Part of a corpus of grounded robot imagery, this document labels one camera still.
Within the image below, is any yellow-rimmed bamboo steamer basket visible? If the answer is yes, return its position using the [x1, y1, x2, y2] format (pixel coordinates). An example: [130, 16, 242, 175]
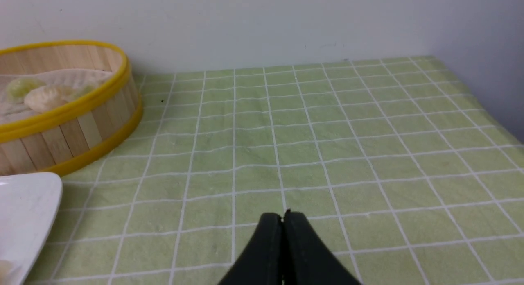
[0, 40, 143, 176]

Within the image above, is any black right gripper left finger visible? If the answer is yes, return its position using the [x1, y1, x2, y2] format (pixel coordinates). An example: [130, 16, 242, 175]
[219, 213, 283, 285]

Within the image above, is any green steamed dumpling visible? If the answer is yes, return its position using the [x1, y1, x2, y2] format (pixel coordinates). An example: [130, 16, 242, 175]
[5, 77, 47, 104]

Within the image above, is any white square plate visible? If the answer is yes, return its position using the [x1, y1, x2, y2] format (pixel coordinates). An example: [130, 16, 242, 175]
[0, 172, 63, 285]

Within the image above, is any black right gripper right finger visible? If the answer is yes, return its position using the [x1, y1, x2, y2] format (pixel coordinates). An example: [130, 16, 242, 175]
[283, 210, 361, 285]

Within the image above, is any white steamed dumpling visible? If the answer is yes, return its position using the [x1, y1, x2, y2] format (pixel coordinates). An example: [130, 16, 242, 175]
[24, 85, 75, 113]

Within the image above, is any green checkered tablecloth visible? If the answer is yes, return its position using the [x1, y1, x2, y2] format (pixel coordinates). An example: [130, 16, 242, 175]
[26, 56, 524, 285]

